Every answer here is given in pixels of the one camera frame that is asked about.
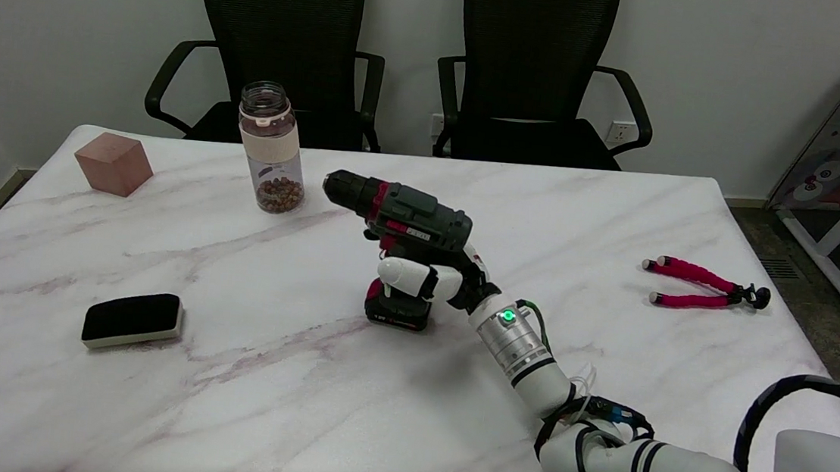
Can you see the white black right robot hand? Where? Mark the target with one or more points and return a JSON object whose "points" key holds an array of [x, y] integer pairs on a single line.
{"points": [[446, 280]]}

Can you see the green red power screwdriver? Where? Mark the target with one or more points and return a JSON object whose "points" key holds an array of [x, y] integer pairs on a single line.
{"points": [[410, 224]]}

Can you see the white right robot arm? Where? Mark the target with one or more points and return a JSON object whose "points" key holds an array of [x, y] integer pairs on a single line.
{"points": [[643, 468]]}

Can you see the clear bottle with nuts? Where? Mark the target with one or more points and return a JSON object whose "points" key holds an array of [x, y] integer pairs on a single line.
{"points": [[273, 156]]}

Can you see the black mesh office chair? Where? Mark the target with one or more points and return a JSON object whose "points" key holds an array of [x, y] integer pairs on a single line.
{"points": [[538, 56], [278, 33]]}

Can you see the red flexible mini tripod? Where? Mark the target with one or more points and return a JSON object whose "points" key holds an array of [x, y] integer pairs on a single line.
{"points": [[690, 279]]}

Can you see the black whiteboard eraser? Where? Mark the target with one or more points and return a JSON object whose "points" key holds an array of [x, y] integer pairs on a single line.
{"points": [[131, 318]]}

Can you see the floor vent grille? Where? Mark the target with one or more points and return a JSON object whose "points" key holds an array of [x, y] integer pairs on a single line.
{"points": [[779, 268]]}

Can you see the pink wooden cube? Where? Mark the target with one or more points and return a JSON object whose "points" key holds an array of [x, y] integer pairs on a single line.
{"points": [[114, 164]]}

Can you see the white wall power socket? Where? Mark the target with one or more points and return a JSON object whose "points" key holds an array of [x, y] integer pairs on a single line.
{"points": [[620, 133], [436, 124]]}

